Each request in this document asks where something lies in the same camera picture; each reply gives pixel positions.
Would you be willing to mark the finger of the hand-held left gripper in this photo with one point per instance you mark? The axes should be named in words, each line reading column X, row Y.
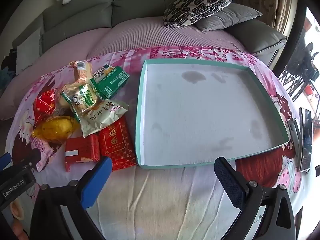
column 5, row 159

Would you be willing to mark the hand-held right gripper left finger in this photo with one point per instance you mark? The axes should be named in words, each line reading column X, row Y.
column 97, row 180

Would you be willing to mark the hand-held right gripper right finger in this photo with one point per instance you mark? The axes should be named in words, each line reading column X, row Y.
column 230, row 182

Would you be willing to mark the small red snack packet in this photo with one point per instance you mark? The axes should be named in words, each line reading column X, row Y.
column 82, row 150

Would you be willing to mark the pink snack packet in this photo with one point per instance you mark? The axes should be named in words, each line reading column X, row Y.
column 43, row 152

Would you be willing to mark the red patterned packet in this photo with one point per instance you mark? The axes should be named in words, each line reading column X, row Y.
column 117, row 145

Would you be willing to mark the yellow snack packet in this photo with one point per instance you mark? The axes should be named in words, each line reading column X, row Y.
column 53, row 128

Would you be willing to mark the silver snack packet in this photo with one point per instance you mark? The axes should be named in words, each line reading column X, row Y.
column 102, row 117

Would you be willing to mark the red foil snack packet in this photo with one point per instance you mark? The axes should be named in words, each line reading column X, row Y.
column 45, row 102

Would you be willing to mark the teal cardboard box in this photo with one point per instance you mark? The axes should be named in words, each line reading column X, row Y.
column 200, row 110

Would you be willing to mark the green white cartoon packet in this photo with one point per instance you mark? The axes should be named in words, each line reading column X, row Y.
column 83, row 100

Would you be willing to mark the dark green snack packet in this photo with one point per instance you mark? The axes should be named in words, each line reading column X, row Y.
column 116, row 82

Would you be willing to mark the beige snack packet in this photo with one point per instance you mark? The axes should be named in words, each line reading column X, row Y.
column 83, row 73

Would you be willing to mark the green cracker picture packet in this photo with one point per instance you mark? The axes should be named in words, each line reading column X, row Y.
column 103, row 72

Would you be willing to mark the person's left hand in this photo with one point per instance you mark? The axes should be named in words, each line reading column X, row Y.
column 17, row 211

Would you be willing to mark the pink printed blanket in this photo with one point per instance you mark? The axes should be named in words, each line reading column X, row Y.
column 162, row 200

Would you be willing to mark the silver phone stand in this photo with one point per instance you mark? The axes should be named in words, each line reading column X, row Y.
column 295, row 137

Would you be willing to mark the black phone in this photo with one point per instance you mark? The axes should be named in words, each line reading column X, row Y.
column 306, row 140

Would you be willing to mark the dark cloth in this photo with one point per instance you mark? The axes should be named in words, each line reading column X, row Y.
column 7, row 58

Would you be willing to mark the black chair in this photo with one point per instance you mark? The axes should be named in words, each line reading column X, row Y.
column 300, row 80

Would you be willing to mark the pink ribbed sofa cover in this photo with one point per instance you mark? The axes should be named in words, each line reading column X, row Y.
column 140, row 35

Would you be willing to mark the grey pillow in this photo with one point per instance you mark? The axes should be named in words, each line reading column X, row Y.
column 230, row 17

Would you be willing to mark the black white patterned pillow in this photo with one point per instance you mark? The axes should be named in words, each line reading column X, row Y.
column 200, row 5

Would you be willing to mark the grey green sofa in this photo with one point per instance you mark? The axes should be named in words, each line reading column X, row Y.
column 140, row 5

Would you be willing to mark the beige patterned curtain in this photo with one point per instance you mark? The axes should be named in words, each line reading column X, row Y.
column 270, row 0

